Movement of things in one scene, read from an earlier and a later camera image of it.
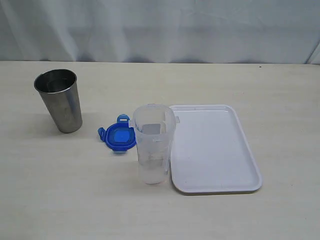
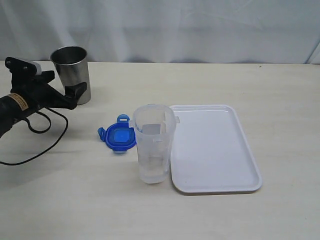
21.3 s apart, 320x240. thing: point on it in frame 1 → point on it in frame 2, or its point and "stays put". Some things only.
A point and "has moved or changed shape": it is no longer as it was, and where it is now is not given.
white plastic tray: [210, 152] stays put
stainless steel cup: [60, 89] has moved or changed shape
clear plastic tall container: [154, 125] stays put
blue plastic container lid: [118, 136] stays put
